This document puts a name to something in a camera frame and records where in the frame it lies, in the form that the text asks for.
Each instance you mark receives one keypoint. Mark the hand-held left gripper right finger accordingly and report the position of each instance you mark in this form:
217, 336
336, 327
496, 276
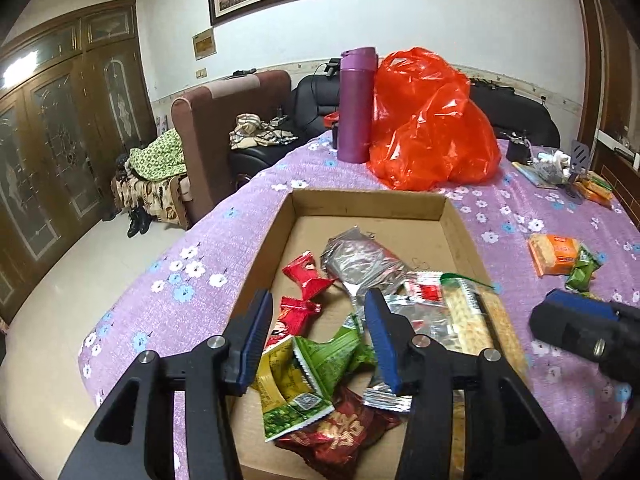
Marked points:
384, 345

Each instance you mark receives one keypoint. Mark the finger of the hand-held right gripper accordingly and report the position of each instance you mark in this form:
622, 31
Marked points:
570, 330

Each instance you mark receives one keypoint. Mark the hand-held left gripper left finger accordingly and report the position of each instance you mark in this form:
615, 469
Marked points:
259, 327

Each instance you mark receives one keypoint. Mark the red snack packet with face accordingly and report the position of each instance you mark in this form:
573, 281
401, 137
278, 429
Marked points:
292, 320

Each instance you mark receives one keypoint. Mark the green triangular snack packet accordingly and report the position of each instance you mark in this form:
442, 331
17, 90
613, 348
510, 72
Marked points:
335, 347
582, 270

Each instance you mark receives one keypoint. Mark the small silver foil snack packet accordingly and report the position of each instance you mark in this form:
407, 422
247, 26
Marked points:
430, 325

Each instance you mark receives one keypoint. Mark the yellow-green snack packet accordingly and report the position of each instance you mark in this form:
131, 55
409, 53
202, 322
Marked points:
285, 390

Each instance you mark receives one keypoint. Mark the white and red snack packet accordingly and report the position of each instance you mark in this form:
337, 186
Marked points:
425, 290

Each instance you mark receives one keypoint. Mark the large silver foil snack packet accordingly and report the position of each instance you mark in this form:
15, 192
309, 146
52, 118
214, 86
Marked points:
365, 260

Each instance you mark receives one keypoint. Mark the green-ended cracker packet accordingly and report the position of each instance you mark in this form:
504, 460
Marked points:
480, 320

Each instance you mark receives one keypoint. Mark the dark red snack packet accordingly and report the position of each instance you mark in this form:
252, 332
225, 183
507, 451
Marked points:
345, 430

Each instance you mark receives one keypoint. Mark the cardboard box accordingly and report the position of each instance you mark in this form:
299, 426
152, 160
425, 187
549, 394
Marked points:
360, 205

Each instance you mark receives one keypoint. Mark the orange cracker packet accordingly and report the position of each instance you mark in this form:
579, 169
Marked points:
552, 255

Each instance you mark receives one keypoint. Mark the purple floral tablecloth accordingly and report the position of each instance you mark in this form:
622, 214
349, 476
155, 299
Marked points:
225, 240

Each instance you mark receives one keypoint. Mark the orange biscuit packet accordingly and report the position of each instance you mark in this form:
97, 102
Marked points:
600, 182
592, 196

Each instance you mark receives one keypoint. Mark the thin book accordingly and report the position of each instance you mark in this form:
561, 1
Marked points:
532, 175

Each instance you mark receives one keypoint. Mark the black boots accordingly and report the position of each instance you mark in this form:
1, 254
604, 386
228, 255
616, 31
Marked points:
137, 222

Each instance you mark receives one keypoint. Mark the brown patterned blanket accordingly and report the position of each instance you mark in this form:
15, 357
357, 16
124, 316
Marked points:
160, 200

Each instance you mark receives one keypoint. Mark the white gloves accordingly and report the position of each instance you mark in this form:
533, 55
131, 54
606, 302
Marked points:
555, 165

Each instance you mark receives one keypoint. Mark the wooden sideboard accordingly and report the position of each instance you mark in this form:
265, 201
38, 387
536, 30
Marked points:
620, 167

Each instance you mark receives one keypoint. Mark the small black box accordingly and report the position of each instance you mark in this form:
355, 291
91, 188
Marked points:
518, 150

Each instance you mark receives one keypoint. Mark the plaid cloth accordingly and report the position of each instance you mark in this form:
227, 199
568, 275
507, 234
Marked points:
255, 130

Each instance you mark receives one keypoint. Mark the green patterned cloth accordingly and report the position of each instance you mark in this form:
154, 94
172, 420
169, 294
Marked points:
155, 157

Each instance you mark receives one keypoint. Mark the brown armchair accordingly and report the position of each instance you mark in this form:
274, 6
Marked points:
210, 125

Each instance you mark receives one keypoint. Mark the red plastic bag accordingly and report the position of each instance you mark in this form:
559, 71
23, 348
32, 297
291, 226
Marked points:
430, 125

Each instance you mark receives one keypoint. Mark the black sofa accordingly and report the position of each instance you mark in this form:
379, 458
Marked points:
312, 100

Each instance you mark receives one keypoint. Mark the purple thermos bottle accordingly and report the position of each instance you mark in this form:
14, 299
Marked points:
356, 105

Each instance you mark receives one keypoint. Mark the wooden glass-panel doors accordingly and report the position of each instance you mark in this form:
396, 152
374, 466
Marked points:
55, 135

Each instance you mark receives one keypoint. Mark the wall socket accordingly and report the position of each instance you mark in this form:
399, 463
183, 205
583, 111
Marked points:
201, 73

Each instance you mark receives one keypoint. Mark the wall plaque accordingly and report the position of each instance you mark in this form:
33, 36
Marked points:
204, 44

